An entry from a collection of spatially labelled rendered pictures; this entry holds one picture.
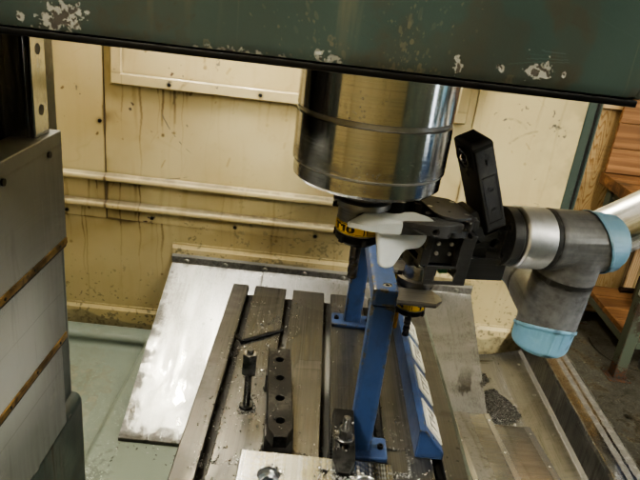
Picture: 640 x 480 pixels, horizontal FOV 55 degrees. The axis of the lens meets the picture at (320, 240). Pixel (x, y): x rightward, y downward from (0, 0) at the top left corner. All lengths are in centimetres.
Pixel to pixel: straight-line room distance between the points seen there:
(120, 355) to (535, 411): 118
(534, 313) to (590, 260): 10
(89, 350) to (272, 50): 154
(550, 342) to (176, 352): 107
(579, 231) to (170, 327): 119
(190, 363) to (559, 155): 113
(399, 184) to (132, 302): 146
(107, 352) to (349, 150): 146
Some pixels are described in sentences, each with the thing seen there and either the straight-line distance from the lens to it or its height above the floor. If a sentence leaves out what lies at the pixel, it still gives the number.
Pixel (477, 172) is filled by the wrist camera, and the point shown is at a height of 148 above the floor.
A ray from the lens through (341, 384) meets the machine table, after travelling 129.
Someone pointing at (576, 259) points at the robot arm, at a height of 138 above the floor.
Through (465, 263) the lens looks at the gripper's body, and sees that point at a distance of 70.
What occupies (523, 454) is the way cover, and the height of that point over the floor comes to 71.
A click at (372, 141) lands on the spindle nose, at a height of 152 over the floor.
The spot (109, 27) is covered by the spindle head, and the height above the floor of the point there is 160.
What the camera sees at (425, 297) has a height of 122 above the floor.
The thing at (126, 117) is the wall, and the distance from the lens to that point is 176.
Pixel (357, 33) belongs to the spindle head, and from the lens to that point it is 50.
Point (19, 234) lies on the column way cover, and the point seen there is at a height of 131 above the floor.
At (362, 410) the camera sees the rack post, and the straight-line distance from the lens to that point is 107.
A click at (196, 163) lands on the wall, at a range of 174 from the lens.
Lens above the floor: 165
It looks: 23 degrees down
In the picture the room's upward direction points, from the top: 7 degrees clockwise
